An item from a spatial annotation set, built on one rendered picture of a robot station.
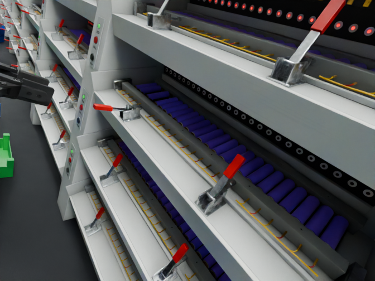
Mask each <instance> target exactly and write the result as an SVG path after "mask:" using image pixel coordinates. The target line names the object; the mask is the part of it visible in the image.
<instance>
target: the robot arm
mask: <svg viewBox="0 0 375 281"><path fill-rule="evenodd" d="M48 85H49V80H48V79H47V78H44V77H41V76H38V75H35V74H32V73H30V72H27V71H24V70H21V69H19V71H18V69H17V68H15V67H13V66H10V65H6V64H3V63H1V62H0V98H1V97H6V98H10V99H18V100H23V101H27V102H30V103H35V104H39V105H43V106H49V104H50V101H51V99H52V96H53V94H54V92H55V90H54V88H52V87H50V86H48Z"/></svg>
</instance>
